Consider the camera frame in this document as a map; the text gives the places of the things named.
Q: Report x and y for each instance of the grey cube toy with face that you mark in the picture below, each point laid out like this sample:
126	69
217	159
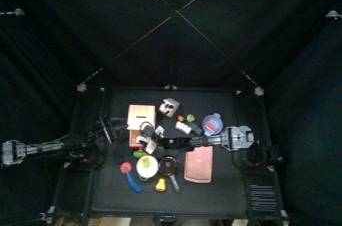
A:
169	107

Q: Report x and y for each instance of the wooden cutting board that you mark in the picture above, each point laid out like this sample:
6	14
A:
142	116

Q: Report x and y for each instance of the grey frame corner bracket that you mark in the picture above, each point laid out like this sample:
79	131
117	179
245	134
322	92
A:
82	87
16	12
258	91
170	87
333	14

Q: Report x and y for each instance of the black frying pan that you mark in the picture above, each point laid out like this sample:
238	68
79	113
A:
169	166

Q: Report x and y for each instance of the white bowl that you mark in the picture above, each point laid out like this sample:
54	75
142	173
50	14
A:
147	167

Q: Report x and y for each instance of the pink tray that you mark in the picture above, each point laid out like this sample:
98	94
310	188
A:
198	165

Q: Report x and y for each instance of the dark green toy block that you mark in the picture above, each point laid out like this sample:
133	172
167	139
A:
195	128

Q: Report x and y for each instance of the white toy block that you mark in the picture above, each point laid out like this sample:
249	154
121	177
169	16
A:
183	127

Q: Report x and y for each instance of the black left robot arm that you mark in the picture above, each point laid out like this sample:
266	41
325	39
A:
49	147

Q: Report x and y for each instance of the yellow toy pear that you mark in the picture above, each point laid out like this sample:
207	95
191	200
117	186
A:
161	185

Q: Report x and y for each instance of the small green toy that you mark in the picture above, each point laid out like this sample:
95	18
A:
190	118

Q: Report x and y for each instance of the black table-edge camera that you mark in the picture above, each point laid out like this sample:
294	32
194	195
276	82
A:
167	218

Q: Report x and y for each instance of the green toy pepper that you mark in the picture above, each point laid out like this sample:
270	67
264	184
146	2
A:
138	154

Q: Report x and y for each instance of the red toy piece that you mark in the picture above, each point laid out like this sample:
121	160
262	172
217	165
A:
212	125

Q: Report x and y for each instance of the wooden drawer with red front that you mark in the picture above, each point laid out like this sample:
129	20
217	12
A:
135	138

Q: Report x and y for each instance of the small orange toy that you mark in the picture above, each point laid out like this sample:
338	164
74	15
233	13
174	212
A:
181	118

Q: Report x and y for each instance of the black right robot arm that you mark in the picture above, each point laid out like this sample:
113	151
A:
236	138

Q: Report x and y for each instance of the green toy leaf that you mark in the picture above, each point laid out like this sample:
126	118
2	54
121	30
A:
146	162

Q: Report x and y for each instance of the blue bowl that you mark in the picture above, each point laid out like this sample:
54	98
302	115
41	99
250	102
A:
213	125

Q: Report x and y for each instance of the blue spatula with red head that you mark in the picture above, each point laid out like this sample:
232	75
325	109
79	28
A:
131	178

